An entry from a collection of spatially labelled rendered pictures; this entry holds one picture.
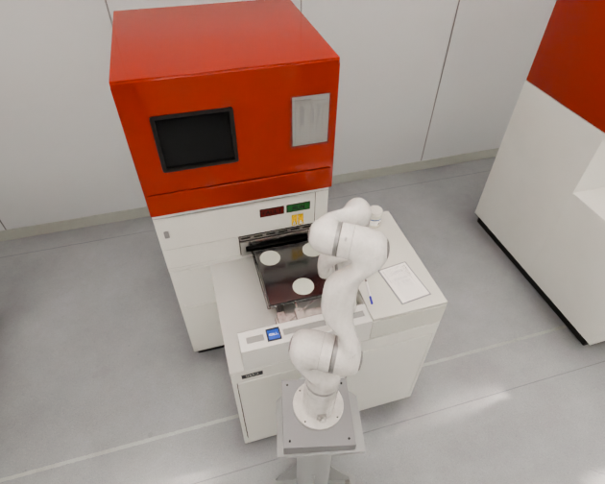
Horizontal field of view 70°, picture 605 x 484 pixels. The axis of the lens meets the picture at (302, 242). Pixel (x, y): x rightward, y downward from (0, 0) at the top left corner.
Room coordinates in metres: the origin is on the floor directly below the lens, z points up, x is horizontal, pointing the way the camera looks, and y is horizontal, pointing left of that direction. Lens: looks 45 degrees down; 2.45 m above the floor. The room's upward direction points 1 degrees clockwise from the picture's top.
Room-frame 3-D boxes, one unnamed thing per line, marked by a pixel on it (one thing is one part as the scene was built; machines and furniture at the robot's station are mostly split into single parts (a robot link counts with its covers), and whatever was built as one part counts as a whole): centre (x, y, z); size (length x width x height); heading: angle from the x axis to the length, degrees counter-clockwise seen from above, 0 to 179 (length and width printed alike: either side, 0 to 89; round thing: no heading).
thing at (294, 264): (1.38, 0.02, 0.90); 0.34 x 0.34 x 0.01; 17
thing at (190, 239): (1.54, 0.27, 1.02); 0.82 x 0.03 x 0.40; 107
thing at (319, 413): (0.73, -0.07, 0.96); 0.19 x 0.19 x 0.18
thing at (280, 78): (1.84, 0.36, 1.52); 0.81 x 0.75 x 0.59; 107
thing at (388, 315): (1.39, -0.38, 0.89); 0.62 x 0.35 x 0.14; 17
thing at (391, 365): (1.30, -0.08, 0.41); 0.97 x 0.64 x 0.82; 107
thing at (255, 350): (1.01, -0.02, 0.89); 0.55 x 0.09 x 0.14; 107
